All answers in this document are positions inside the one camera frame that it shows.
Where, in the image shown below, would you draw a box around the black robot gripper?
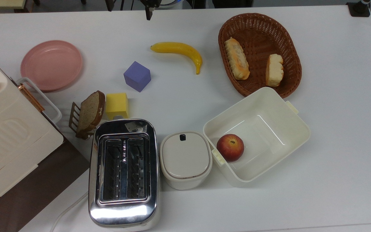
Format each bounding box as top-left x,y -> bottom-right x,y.
139,0 -> 161,21

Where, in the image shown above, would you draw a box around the short white bread piece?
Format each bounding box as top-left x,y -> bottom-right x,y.
265,53 -> 284,87

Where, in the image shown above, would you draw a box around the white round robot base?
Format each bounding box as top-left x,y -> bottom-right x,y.
159,0 -> 184,7

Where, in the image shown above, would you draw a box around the long baked bread roll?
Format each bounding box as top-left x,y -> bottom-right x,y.
224,37 -> 251,81

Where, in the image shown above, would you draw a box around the brown bread slice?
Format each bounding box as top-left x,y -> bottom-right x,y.
76,91 -> 106,135

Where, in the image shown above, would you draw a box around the black tripod legs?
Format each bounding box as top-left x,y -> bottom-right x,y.
104,0 -> 135,12

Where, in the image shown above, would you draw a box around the yellow banana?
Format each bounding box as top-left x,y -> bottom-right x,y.
150,42 -> 203,75

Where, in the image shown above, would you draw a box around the purple cube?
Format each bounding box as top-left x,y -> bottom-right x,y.
123,61 -> 151,93

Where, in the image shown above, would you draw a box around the yellow cube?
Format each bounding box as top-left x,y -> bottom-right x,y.
105,93 -> 129,120

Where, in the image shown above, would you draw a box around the brown wicker basket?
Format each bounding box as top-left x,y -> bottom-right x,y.
218,13 -> 302,99

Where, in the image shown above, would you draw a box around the pink plate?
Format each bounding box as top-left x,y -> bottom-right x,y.
20,40 -> 83,92

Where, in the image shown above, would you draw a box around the pale yellow table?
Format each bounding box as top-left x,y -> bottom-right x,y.
0,0 -> 27,10

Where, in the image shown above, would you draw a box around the small white lidded container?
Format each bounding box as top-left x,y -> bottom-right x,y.
159,130 -> 213,190

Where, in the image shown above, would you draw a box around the red apple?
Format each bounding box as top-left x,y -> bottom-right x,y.
216,134 -> 245,162

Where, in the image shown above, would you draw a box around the white square plastic bin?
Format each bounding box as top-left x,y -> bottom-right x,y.
203,87 -> 311,188

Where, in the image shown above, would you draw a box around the large cream box appliance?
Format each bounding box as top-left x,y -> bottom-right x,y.
0,48 -> 90,232

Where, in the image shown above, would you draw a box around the silver two-slot toaster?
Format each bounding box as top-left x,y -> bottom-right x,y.
88,119 -> 160,231

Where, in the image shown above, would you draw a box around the black table clamp mount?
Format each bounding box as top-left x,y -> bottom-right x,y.
346,0 -> 371,17

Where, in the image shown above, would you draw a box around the white toaster power cable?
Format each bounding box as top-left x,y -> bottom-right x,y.
49,191 -> 89,232

